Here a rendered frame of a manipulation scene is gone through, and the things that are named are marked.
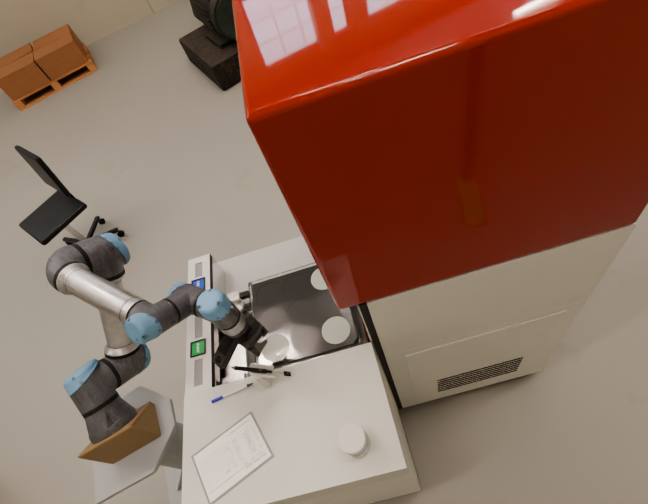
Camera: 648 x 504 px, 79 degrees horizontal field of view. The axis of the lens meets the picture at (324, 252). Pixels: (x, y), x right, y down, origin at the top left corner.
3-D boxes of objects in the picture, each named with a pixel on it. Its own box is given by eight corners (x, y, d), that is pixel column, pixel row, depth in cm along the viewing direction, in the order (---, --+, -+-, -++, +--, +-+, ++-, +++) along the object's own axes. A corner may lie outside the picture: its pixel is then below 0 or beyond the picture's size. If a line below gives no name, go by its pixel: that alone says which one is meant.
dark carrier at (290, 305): (337, 259, 149) (336, 258, 149) (358, 342, 129) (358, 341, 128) (252, 285, 152) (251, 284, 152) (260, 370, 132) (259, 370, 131)
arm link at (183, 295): (153, 292, 103) (183, 304, 98) (185, 275, 112) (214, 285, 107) (157, 317, 106) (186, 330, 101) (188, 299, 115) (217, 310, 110)
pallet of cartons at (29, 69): (94, 49, 569) (73, 20, 536) (98, 73, 518) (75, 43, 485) (19, 85, 562) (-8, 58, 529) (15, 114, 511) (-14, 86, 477)
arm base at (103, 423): (82, 451, 124) (65, 425, 123) (110, 424, 139) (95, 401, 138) (120, 430, 122) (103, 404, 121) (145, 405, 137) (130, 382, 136)
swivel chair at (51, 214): (122, 211, 343) (40, 132, 273) (129, 255, 309) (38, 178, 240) (64, 241, 339) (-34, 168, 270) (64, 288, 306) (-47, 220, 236)
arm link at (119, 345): (98, 383, 139) (58, 240, 117) (135, 359, 151) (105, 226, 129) (121, 395, 134) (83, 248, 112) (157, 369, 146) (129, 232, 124)
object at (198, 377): (224, 270, 169) (209, 253, 158) (230, 398, 136) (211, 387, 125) (204, 277, 170) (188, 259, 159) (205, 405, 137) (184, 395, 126)
